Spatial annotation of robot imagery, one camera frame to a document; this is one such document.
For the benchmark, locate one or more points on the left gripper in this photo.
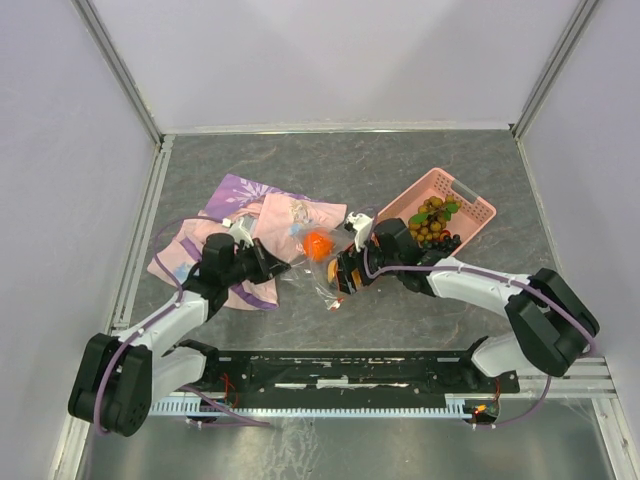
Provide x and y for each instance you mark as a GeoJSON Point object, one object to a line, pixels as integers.
{"type": "Point", "coordinates": [267, 265]}

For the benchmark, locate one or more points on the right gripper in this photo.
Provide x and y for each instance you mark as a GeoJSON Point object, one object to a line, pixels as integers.
{"type": "Point", "coordinates": [348, 261]}

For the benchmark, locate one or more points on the fake peach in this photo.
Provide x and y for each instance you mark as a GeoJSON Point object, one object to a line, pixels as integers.
{"type": "Point", "coordinates": [332, 272]}

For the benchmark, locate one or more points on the clear zip top bag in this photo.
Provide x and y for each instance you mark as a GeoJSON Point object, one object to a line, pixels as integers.
{"type": "Point", "coordinates": [314, 273]}

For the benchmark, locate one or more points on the fake brown longan bunch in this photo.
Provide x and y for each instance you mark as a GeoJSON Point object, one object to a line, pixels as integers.
{"type": "Point", "coordinates": [432, 218]}

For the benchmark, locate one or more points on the fake dark grape bunch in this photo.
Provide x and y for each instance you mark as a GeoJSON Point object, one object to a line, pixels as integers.
{"type": "Point", "coordinates": [446, 244]}

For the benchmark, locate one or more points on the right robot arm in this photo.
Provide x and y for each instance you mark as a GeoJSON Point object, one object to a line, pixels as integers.
{"type": "Point", "coordinates": [551, 327]}

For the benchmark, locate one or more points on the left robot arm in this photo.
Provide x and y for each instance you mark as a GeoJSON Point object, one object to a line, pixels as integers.
{"type": "Point", "coordinates": [121, 377]}

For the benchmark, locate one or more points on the fake orange persimmon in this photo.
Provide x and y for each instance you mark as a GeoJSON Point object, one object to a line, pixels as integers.
{"type": "Point", "coordinates": [317, 245]}

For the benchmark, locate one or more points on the pink plastic basket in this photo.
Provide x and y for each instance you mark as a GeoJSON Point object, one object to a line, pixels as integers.
{"type": "Point", "coordinates": [474, 215]}

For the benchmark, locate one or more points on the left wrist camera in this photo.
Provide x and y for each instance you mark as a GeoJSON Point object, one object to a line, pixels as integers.
{"type": "Point", "coordinates": [241, 229]}

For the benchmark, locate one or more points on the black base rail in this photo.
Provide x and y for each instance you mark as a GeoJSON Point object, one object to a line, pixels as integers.
{"type": "Point", "coordinates": [343, 378]}

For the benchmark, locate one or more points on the light blue cable duct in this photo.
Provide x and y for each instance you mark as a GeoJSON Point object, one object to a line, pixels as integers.
{"type": "Point", "coordinates": [192, 406]}

